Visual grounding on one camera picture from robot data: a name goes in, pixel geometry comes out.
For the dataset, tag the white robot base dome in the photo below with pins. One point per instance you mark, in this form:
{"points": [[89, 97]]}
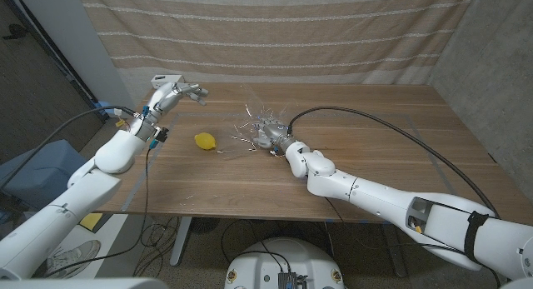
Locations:
{"points": [[283, 255]]}

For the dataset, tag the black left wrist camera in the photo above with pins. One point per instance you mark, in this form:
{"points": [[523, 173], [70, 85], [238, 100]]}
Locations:
{"points": [[161, 134]]}

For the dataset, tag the blue-grey padded seat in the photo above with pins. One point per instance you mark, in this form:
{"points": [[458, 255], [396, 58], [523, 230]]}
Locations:
{"points": [[33, 176]]}

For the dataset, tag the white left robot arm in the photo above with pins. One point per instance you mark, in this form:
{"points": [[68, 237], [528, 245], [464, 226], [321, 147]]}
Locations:
{"points": [[62, 205]]}

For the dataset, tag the white sneaker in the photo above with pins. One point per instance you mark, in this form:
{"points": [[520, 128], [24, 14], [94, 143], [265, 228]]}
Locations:
{"points": [[71, 260]]}

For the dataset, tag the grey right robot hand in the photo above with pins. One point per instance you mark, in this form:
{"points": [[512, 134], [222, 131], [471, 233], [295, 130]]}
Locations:
{"points": [[275, 133]]}

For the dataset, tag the metal table leg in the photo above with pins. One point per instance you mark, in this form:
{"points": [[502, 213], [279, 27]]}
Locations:
{"points": [[180, 243], [393, 251]]}

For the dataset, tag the black round floor object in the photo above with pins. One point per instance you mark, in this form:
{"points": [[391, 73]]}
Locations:
{"points": [[204, 225]]}

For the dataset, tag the small blue plastic object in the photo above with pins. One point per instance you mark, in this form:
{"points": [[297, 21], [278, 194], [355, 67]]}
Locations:
{"points": [[103, 103]]}

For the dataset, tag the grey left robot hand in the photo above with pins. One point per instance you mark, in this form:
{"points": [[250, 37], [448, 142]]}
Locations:
{"points": [[170, 95]]}

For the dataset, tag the beige striped cloth backdrop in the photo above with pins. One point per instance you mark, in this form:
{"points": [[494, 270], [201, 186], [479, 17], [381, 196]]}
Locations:
{"points": [[270, 31]]}

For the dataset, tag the yellow flat pad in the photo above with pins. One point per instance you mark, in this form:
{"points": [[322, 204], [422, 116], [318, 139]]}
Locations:
{"points": [[91, 221]]}

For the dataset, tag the grey electronics box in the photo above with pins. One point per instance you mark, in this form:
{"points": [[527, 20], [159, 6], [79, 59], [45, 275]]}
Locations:
{"points": [[288, 280]]}

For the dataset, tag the clear cellophane sheet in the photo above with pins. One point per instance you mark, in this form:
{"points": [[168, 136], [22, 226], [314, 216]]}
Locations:
{"points": [[250, 131]]}

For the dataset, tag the yellow lemon-shaped sponge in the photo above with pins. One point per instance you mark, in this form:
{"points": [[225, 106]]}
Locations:
{"points": [[205, 141]]}

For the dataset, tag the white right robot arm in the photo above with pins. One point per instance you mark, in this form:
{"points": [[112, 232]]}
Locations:
{"points": [[375, 193]]}

